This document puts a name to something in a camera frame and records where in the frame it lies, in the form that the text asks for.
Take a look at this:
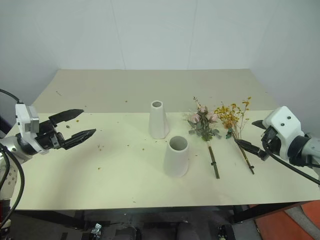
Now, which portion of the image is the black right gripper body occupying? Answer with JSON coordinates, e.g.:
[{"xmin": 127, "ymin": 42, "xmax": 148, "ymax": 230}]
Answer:
[{"xmin": 259, "ymin": 125, "xmax": 283, "ymax": 159}]

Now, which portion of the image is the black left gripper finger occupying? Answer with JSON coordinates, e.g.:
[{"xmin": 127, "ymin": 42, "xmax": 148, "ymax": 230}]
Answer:
[
  {"xmin": 63, "ymin": 128, "xmax": 97, "ymax": 151},
  {"xmin": 48, "ymin": 108, "xmax": 85, "ymax": 126}
]

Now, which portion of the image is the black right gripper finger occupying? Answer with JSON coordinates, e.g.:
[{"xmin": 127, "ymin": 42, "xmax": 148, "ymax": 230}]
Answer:
[
  {"xmin": 234, "ymin": 139, "xmax": 271, "ymax": 161},
  {"xmin": 251, "ymin": 119, "xmax": 267, "ymax": 131}
]

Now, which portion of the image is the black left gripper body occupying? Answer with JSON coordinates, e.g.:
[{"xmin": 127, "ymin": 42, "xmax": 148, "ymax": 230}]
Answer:
[{"xmin": 34, "ymin": 119, "xmax": 67, "ymax": 151}]

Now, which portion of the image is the wide white vase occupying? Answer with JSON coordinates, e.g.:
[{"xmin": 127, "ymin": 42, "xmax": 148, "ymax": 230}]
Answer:
[{"xmin": 163, "ymin": 135, "xmax": 189, "ymax": 178}]

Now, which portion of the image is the tall narrow white vase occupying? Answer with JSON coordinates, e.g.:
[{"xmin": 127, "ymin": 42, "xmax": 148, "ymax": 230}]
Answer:
[{"xmin": 148, "ymin": 100, "xmax": 169, "ymax": 139}]

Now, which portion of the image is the yellow dried flower bouquet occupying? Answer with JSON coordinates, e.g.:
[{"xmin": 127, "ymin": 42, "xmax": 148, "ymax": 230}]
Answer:
[{"xmin": 213, "ymin": 96, "xmax": 256, "ymax": 175}]

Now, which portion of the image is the pink dried flower bouquet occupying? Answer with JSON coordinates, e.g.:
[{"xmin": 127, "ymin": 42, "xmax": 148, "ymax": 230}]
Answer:
[{"xmin": 184, "ymin": 95, "xmax": 223, "ymax": 180}]

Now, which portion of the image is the orange floor mat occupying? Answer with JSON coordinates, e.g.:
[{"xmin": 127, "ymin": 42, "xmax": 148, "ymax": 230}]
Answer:
[{"xmin": 253, "ymin": 199, "xmax": 320, "ymax": 240}]

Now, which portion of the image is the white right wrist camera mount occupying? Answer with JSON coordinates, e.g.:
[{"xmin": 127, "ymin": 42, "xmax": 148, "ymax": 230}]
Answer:
[{"xmin": 261, "ymin": 105, "xmax": 305, "ymax": 159}]

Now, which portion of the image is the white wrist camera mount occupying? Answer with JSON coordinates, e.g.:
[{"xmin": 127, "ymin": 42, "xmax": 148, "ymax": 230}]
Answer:
[
  {"xmin": 14, "ymin": 103, "xmax": 50, "ymax": 155},
  {"xmin": 261, "ymin": 105, "xmax": 305, "ymax": 159}
]

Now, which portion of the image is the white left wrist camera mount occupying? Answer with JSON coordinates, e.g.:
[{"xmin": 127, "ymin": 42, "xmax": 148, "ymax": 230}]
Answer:
[{"xmin": 14, "ymin": 103, "xmax": 50, "ymax": 155}]

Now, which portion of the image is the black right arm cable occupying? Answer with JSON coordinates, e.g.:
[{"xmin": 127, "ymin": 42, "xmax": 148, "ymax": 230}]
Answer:
[{"xmin": 262, "ymin": 139, "xmax": 320, "ymax": 186}]

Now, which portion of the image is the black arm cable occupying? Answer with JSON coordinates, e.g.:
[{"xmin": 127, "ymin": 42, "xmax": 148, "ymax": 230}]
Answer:
[
  {"xmin": 0, "ymin": 89, "xmax": 26, "ymax": 230},
  {"xmin": 262, "ymin": 139, "xmax": 320, "ymax": 186}
]

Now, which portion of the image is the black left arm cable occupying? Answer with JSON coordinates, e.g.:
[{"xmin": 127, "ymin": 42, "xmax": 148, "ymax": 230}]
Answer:
[{"xmin": 0, "ymin": 89, "xmax": 26, "ymax": 230}]

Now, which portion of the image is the black table frame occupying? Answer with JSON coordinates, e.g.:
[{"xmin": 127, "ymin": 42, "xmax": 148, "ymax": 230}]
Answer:
[{"xmin": 13, "ymin": 201, "xmax": 312, "ymax": 231}]

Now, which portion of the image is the silver metal bracket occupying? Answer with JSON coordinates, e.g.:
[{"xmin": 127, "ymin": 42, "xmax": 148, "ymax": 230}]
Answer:
[{"xmin": 90, "ymin": 221, "xmax": 103, "ymax": 236}]

